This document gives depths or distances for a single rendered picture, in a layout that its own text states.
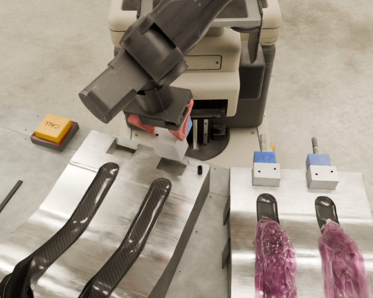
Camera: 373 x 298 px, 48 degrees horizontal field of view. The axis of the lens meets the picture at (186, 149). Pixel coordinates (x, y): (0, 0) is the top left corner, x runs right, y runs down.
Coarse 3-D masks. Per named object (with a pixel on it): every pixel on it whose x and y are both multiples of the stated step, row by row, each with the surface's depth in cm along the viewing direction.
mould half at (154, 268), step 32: (96, 160) 81; (128, 160) 81; (192, 160) 81; (64, 192) 77; (128, 192) 77; (192, 192) 76; (32, 224) 72; (64, 224) 73; (96, 224) 73; (128, 224) 73; (160, 224) 73; (192, 224) 80; (0, 256) 64; (64, 256) 66; (96, 256) 67; (160, 256) 69; (64, 288) 61; (128, 288) 62; (160, 288) 68
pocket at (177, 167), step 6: (162, 162) 83; (168, 162) 84; (174, 162) 83; (180, 162) 83; (186, 162) 83; (156, 168) 80; (162, 168) 83; (168, 168) 83; (174, 168) 83; (180, 168) 83; (180, 174) 82
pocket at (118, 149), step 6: (114, 144) 86; (120, 144) 86; (126, 144) 86; (108, 150) 84; (114, 150) 86; (120, 150) 86; (126, 150) 86; (132, 150) 86; (120, 156) 85; (126, 156) 85; (132, 156) 85
